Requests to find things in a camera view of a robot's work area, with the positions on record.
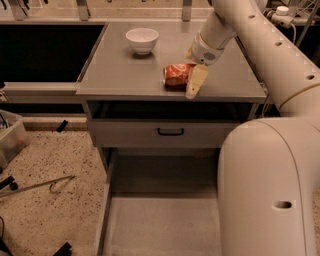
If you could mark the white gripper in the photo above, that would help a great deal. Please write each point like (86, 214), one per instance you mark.
(204, 52)

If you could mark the crushed orange coke can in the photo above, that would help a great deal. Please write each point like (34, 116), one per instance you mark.
(176, 75)

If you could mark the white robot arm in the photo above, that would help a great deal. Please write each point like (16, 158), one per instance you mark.
(269, 167)

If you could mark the grey metal drawer cabinet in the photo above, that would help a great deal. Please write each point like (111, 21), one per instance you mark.
(140, 111)

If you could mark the open grey pulled-out drawer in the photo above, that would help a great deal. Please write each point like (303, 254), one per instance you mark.
(160, 203)

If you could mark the white ceramic bowl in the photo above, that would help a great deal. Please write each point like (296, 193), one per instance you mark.
(142, 40)

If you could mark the white power strip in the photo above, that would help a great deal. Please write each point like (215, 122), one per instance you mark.
(280, 17)

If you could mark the black block on floor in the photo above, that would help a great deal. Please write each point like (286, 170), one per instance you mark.
(62, 126)

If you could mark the thin metal rod on floor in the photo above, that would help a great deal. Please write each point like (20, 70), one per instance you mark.
(50, 182)

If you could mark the clear plastic storage bin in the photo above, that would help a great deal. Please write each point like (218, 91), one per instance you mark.
(13, 137)

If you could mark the black object bottom floor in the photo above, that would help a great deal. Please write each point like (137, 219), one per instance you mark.
(64, 250)

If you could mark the grey drawer with black handle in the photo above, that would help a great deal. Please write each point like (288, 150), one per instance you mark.
(158, 134)

